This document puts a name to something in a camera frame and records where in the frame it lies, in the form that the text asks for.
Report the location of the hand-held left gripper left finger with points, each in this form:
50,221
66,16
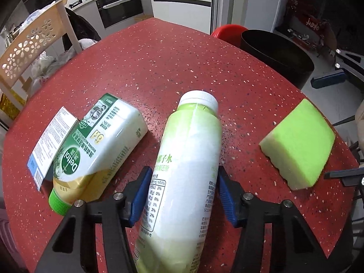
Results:
139,199

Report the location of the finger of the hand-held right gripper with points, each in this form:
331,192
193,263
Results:
327,81
342,175

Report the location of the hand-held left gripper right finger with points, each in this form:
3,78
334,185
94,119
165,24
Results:
227,202

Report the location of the white green drink bottle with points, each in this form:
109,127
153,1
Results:
184,162

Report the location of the black trash bin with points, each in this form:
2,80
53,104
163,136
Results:
273,54

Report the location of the green sponge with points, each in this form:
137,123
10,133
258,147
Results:
301,145

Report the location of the green cap detergent bottle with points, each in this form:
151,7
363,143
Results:
96,153

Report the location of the red festive decorations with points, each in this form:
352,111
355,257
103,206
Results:
310,20

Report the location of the white blue carton box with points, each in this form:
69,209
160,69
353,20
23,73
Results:
48,148

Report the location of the red plastic stool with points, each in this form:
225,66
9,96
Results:
227,31

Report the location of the yellow patterned bag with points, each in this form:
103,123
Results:
8,102

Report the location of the white plastic bags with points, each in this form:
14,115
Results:
45,65

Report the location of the small cardboard box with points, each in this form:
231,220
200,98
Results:
143,18

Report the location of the black garbage bag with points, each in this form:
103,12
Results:
82,25

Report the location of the wooden flower cutout chair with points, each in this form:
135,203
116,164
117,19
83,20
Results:
34,45

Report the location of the black built-in oven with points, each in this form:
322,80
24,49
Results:
122,5

